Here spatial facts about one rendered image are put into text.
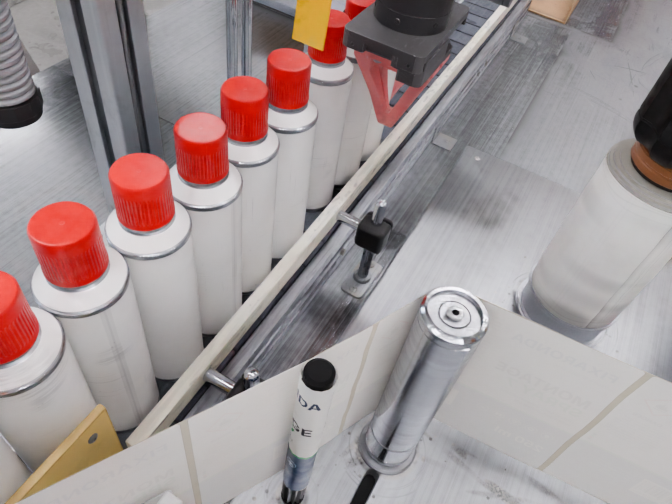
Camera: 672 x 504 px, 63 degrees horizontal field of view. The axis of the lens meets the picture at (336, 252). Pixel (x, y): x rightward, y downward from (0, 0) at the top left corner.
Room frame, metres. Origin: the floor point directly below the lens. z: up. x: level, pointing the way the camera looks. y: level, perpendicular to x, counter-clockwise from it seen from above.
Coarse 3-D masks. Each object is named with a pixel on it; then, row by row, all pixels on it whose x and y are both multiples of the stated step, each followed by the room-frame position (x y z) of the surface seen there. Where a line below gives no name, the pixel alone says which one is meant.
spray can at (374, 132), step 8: (392, 72) 0.52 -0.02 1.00; (392, 80) 0.53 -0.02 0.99; (392, 88) 0.53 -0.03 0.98; (376, 120) 0.52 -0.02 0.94; (368, 128) 0.51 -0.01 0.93; (376, 128) 0.52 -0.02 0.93; (368, 136) 0.52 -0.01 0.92; (376, 136) 0.52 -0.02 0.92; (368, 144) 0.52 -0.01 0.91; (376, 144) 0.53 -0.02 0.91; (368, 152) 0.52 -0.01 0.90
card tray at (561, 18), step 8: (536, 0) 1.20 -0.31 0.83; (544, 0) 1.21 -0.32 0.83; (552, 0) 1.22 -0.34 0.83; (560, 0) 1.23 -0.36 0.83; (568, 0) 1.24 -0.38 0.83; (576, 0) 1.15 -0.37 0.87; (536, 8) 1.16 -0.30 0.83; (544, 8) 1.17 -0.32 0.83; (552, 8) 1.18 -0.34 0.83; (560, 8) 1.19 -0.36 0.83; (568, 8) 1.19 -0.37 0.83; (544, 16) 1.14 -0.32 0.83; (552, 16) 1.14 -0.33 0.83; (560, 16) 1.15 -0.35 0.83; (568, 16) 1.12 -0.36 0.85
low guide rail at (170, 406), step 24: (456, 72) 0.73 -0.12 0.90; (432, 96) 0.63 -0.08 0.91; (408, 120) 0.57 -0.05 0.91; (384, 144) 0.52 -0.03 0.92; (360, 168) 0.47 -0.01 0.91; (312, 240) 0.35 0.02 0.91; (288, 264) 0.31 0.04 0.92; (264, 288) 0.28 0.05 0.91; (240, 312) 0.25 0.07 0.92; (216, 336) 0.23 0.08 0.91; (240, 336) 0.24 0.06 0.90; (216, 360) 0.21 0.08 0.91; (192, 384) 0.18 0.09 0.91; (168, 408) 0.16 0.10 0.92; (144, 432) 0.14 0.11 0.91
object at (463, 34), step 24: (480, 0) 1.04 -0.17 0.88; (480, 24) 0.94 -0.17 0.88; (456, 48) 0.84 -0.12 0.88; (480, 48) 0.86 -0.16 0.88; (384, 168) 0.52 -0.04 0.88; (336, 192) 0.46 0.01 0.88; (360, 192) 0.47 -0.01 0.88; (312, 216) 0.41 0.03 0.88; (288, 288) 0.33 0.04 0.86; (264, 312) 0.28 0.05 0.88; (168, 384) 0.20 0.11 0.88
